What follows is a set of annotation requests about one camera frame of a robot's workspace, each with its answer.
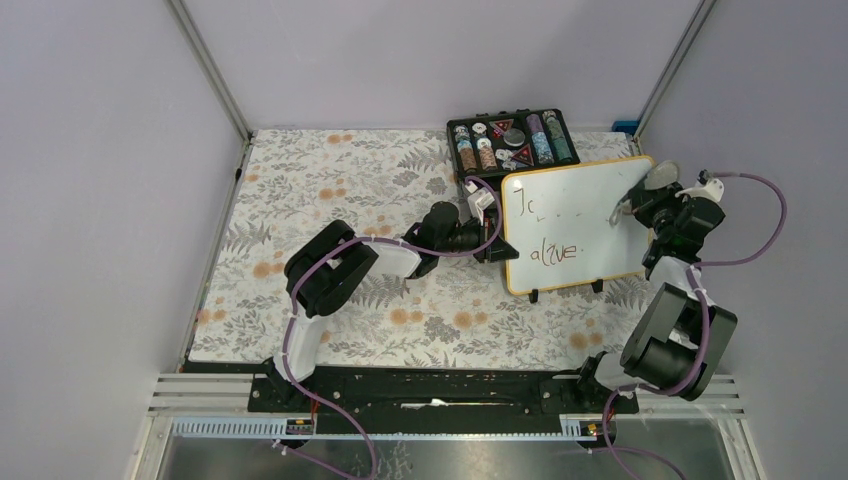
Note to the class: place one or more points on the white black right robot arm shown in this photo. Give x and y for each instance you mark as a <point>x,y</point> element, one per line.
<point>675,347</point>

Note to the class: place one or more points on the yellow framed whiteboard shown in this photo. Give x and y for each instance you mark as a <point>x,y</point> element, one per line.
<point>558,219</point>

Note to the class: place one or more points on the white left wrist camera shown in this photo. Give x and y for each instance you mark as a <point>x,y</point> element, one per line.
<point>479,199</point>

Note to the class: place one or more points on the black poker chip case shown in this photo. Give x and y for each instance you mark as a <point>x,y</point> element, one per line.
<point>491,147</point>

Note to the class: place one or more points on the left aluminium frame post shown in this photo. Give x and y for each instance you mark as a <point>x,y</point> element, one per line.
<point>211,71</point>

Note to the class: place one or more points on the right aluminium frame post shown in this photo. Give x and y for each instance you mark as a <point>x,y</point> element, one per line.
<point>695,24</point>

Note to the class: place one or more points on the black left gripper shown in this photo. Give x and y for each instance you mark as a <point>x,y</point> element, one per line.
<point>481,235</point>

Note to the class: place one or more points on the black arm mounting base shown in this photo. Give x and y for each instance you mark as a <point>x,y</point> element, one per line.
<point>387,401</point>

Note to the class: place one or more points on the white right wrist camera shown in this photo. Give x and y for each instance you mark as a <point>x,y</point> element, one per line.
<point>708,186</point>

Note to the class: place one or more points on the floral patterned table mat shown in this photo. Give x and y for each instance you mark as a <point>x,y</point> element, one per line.
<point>381,182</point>

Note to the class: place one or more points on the aluminium frame post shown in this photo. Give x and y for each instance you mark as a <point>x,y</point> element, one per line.
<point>211,71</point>
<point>695,24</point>

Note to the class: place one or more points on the grey round dealer button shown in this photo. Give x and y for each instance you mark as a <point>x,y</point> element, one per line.
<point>514,137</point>

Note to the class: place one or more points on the blue clamp block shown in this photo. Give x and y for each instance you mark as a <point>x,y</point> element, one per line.
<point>628,127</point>

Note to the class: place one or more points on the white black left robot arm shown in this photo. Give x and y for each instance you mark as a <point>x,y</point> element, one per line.
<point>324,274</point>

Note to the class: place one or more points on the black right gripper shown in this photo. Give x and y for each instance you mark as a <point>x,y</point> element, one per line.
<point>643,203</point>

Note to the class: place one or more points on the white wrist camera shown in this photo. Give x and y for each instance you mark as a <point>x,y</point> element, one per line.
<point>479,199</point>
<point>708,186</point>

